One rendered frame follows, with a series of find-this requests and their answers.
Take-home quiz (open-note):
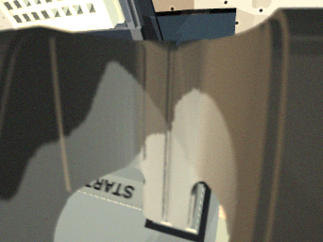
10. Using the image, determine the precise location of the beige well plate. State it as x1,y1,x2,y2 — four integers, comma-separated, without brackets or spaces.
0,0,126,31

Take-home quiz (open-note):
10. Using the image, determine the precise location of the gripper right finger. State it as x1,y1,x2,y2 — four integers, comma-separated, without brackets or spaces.
167,7,323,242

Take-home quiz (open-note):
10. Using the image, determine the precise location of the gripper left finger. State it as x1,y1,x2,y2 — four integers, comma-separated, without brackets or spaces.
0,25,176,242

